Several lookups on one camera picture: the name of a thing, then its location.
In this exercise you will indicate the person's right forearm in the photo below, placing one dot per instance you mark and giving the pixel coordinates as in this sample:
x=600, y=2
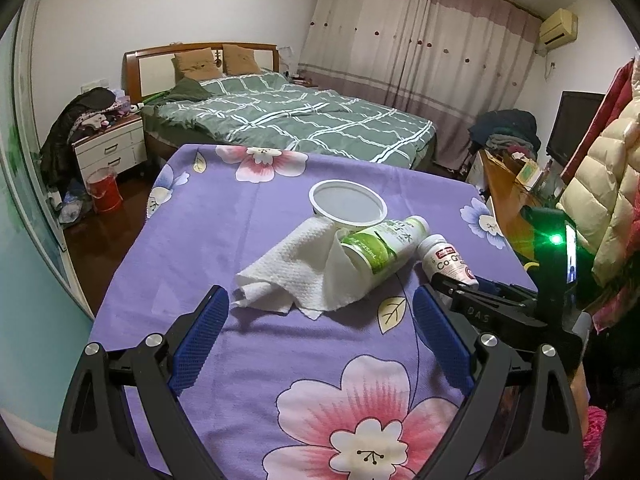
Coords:
x=595, y=440

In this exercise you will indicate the black clothes pile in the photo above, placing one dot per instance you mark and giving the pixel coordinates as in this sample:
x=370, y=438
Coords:
x=65, y=130

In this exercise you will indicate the dark green cloth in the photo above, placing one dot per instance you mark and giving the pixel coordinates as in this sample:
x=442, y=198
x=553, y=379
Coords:
x=187, y=90

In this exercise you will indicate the dark blue clothes pile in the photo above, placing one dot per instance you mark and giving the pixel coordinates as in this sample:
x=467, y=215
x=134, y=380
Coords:
x=505, y=132

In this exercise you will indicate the white plastic bowl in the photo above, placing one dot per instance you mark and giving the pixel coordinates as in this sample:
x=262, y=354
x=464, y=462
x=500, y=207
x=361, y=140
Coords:
x=347, y=202

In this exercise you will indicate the white supplement bottle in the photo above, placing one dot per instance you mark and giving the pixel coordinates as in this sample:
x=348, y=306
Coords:
x=445, y=260

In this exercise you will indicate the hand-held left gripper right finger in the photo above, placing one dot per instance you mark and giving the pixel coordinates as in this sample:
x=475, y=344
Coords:
x=445, y=340

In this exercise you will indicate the cream down jacket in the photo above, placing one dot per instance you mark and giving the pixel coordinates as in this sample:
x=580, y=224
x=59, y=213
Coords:
x=605, y=185

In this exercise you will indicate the green booklet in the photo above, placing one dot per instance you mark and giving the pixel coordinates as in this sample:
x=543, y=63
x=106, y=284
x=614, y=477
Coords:
x=529, y=174

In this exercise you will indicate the pink floral garment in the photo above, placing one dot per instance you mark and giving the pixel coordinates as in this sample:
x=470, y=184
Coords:
x=620, y=300

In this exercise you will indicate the white paper towel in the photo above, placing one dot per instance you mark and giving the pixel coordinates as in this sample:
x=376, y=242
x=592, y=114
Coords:
x=295, y=270

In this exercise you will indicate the brown pillow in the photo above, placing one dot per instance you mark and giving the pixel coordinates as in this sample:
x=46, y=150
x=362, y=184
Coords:
x=240, y=60
x=195, y=62

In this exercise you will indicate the white nightstand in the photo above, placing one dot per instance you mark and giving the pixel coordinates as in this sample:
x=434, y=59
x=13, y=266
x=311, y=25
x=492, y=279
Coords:
x=110, y=145

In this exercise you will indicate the bed with green duvet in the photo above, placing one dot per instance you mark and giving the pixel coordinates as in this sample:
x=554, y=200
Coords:
x=310, y=120

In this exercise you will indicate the pink striped curtain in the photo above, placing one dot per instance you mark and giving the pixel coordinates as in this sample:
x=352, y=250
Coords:
x=410, y=50

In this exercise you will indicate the black television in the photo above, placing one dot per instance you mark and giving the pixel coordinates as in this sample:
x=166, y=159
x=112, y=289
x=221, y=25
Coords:
x=575, y=125

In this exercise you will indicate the wooden desk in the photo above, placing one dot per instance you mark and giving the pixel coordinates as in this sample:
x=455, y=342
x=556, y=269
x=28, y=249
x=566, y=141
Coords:
x=505, y=210

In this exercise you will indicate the sliding wardrobe door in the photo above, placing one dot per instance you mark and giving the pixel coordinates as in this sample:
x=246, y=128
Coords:
x=30, y=210

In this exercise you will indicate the purple floral tablecloth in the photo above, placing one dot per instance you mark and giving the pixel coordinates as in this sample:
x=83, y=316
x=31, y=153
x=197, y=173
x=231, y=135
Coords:
x=210, y=220

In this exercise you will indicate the red bucket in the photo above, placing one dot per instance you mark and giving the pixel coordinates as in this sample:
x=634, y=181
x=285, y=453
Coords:
x=105, y=195

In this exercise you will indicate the red coat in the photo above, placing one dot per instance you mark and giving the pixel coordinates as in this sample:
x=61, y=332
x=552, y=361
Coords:
x=617, y=85

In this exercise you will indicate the green label plastic bottle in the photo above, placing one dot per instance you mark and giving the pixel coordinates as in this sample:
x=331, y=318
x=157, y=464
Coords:
x=385, y=250

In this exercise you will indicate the wall air conditioner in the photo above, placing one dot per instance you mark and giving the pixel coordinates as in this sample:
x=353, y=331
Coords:
x=557, y=27

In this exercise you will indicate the wooden bed headboard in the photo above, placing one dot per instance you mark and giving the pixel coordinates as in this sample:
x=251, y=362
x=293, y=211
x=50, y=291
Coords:
x=155, y=67

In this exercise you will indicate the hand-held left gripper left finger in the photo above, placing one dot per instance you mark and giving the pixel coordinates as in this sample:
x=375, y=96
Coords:
x=200, y=340

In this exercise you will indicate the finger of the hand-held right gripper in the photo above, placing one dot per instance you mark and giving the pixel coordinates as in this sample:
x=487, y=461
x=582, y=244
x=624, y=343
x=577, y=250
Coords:
x=480, y=310
x=515, y=294

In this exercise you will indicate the blue plastic bag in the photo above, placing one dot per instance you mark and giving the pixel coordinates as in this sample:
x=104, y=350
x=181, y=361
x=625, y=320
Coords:
x=74, y=207

